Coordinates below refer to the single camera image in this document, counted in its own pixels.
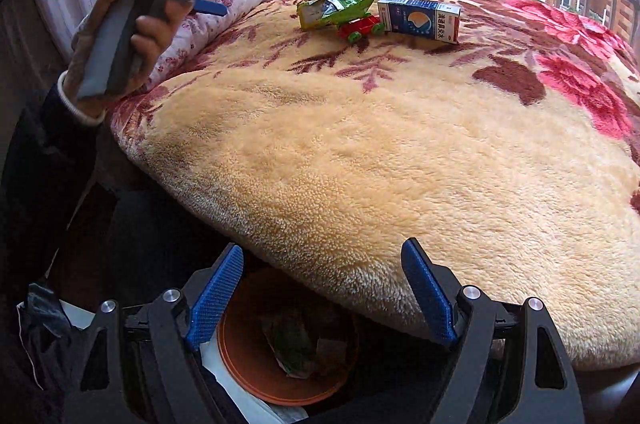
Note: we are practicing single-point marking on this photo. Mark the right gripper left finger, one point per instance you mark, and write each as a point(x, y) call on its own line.
point(142, 364)

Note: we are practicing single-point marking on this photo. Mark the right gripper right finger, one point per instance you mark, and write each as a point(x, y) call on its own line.
point(507, 362)

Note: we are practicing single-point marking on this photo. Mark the person's left hand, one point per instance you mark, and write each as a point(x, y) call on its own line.
point(150, 40)

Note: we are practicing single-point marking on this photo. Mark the floral fleece bed blanket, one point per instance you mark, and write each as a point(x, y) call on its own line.
point(512, 156)

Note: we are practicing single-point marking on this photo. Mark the green snack wrapper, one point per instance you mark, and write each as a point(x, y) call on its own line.
point(321, 13)

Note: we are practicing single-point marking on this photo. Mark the blue white medicine box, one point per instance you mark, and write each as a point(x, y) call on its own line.
point(431, 20)

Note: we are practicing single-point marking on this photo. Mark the orange round trash bin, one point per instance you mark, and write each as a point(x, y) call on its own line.
point(285, 344)

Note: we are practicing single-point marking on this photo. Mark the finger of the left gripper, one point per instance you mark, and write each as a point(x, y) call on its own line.
point(209, 8)

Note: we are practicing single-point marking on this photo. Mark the dark sleeve left forearm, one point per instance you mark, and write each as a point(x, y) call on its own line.
point(48, 166)

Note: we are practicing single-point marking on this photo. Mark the red green toy car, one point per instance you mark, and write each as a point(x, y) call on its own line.
point(355, 30)

